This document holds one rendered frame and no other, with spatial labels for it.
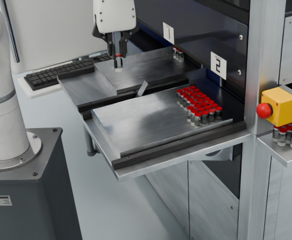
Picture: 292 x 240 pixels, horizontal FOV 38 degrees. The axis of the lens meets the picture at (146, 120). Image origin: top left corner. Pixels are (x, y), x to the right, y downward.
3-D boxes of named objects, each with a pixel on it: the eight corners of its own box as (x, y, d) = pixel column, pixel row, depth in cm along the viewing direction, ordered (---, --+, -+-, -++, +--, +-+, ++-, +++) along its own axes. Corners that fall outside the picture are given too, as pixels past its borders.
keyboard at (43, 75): (108, 56, 195) (108, 51, 194) (121, 65, 184) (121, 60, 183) (23, 79, 179) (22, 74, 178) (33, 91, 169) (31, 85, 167)
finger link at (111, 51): (110, 31, 108) (112, 56, 111) (98, 33, 107) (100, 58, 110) (114, 34, 105) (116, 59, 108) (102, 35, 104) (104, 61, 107)
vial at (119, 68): (121, 69, 113) (120, 54, 111) (124, 71, 111) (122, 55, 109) (113, 70, 112) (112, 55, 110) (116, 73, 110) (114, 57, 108)
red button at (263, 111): (266, 112, 109) (267, 98, 107) (276, 118, 106) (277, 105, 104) (253, 115, 108) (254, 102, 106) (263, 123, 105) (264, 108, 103)
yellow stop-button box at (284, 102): (281, 108, 113) (284, 84, 109) (300, 120, 107) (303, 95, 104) (258, 115, 111) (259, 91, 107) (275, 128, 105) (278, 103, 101)
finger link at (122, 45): (129, 28, 109) (131, 53, 112) (117, 30, 108) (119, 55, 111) (133, 31, 107) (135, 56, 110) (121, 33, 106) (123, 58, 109)
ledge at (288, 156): (296, 129, 121) (296, 124, 120) (329, 152, 111) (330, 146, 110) (256, 143, 117) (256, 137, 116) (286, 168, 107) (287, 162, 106)
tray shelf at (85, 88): (168, 54, 177) (168, 49, 177) (274, 132, 121) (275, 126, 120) (57, 80, 163) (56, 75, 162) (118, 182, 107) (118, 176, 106)
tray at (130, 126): (189, 93, 142) (189, 83, 140) (232, 129, 121) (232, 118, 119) (92, 119, 131) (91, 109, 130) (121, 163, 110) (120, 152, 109)
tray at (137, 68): (173, 53, 173) (173, 45, 171) (206, 76, 152) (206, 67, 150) (94, 72, 162) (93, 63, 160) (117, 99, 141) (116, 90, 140)
